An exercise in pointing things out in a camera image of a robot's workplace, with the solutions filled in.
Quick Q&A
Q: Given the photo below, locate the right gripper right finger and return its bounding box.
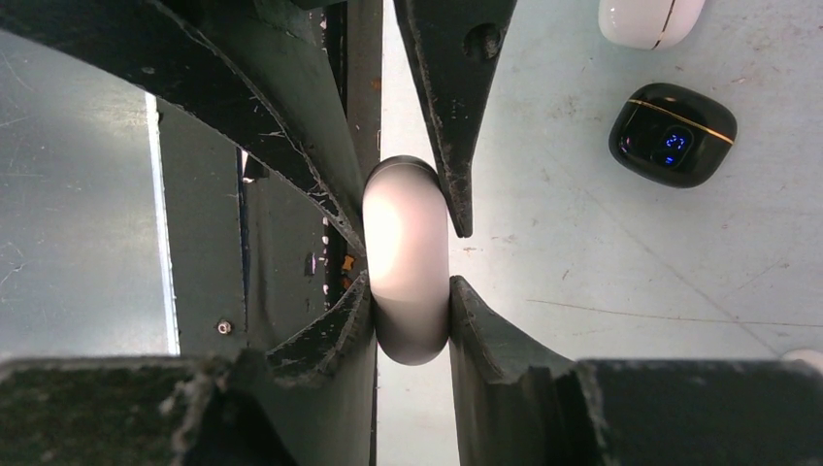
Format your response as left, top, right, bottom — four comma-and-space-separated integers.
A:
449, 276, 822, 465

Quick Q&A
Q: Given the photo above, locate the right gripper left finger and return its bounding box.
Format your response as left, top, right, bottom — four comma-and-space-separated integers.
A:
1, 274, 376, 465

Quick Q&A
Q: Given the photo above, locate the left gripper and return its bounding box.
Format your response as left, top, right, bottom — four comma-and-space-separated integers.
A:
0, 0, 519, 310

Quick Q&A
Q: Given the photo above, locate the white oval charging case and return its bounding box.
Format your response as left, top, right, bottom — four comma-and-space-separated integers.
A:
362, 155, 449, 366

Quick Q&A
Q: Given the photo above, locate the white gold-trimmed charging case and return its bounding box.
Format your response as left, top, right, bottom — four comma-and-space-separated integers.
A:
598, 0, 705, 50

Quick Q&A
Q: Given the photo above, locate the black charging case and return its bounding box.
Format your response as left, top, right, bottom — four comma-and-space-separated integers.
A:
608, 83, 738, 188

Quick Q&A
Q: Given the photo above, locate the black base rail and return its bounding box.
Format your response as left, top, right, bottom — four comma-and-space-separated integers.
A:
157, 101, 350, 357

